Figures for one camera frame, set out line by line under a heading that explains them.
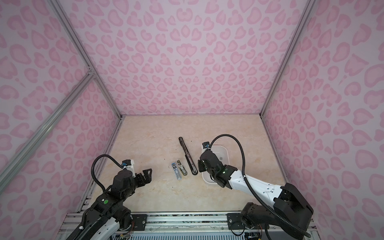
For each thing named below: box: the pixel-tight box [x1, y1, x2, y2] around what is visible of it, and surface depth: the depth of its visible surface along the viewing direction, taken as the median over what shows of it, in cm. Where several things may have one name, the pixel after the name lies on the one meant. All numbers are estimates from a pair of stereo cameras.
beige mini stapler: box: [176, 159, 188, 176], surface depth 92 cm
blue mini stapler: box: [171, 162, 182, 181], surface depth 92 cm
